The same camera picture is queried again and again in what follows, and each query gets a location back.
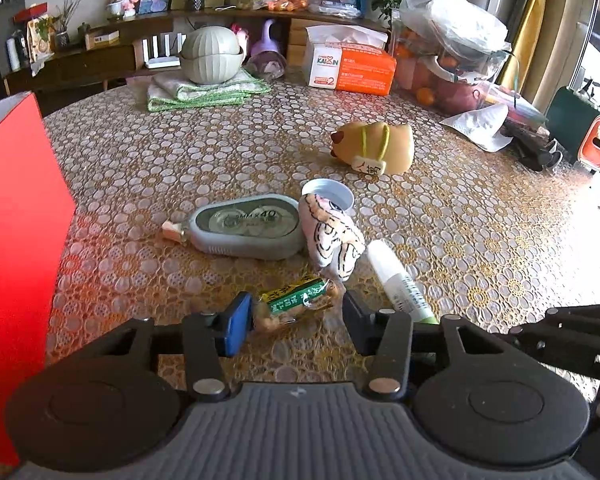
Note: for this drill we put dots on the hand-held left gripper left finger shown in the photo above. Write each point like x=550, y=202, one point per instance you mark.
x=236, y=322

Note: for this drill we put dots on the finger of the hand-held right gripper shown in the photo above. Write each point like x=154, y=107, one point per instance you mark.
x=580, y=312
x=555, y=342

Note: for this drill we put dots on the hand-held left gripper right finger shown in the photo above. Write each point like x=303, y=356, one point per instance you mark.
x=357, y=322

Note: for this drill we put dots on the green snack packet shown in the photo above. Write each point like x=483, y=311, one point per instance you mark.
x=295, y=302

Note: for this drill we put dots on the red cardboard box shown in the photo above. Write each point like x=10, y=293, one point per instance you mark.
x=15, y=240

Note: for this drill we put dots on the white glue stick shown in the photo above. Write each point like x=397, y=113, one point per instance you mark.
x=400, y=280

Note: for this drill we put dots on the white black-striped soft toy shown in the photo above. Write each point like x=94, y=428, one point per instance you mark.
x=330, y=235

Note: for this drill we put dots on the grey correction tape dispenser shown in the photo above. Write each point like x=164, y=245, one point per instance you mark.
x=250, y=227

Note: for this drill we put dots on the small peach eraser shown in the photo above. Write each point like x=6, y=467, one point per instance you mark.
x=174, y=232

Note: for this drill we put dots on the white plastic cap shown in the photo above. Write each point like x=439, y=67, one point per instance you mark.
x=330, y=192

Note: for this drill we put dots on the black clip-shaped object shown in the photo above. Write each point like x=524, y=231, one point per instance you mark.
x=530, y=145

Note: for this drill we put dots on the tan cat-shaped toy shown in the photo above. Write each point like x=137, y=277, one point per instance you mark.
x=380, y=147

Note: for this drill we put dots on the green and orange desktop bin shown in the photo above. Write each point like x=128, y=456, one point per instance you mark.
x=580, y=120

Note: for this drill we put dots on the white crumpled paper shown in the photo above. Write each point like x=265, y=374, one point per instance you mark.
x=480, y=122

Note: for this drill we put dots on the stack of coloured papers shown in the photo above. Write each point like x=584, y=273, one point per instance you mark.
x=515, y=102

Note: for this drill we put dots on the green folded cloth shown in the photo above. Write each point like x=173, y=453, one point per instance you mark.
x=200, y=92

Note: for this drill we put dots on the orange and white tissue box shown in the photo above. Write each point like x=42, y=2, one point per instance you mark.
x=350, y=65

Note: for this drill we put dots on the green ribbed lidded bowl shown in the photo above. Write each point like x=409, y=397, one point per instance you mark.
x=212, y=55

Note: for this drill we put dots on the white router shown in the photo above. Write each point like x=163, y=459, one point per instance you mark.
x=162, y=52

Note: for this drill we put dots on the purple watering can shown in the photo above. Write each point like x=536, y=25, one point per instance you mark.
x=269, y=42

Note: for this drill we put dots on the pink small toy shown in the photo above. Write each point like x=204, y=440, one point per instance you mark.
x=239, y=37

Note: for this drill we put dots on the clear bag of fruit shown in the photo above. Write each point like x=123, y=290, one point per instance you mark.
x=450, y=50

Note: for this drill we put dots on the yellow curtain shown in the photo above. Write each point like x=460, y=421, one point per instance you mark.
x=535, y=20

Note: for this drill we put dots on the wooden television console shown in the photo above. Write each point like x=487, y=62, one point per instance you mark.
x=90, y=65

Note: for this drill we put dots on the yellow and white box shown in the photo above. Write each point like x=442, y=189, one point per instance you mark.
x=102, y=40

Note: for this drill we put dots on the small dark teapot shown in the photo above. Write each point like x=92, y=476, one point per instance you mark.
x=84, y=34

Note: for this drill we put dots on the vase with dry twigs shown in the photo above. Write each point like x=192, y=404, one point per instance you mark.
x=62, y=35

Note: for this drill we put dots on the printed snack bag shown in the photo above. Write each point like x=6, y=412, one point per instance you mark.
x=40, y=40

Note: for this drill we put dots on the white bottle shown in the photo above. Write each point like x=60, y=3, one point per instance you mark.
x=14, y=54

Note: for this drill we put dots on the red flat box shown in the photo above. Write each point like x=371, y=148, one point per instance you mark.
x=30, y=12

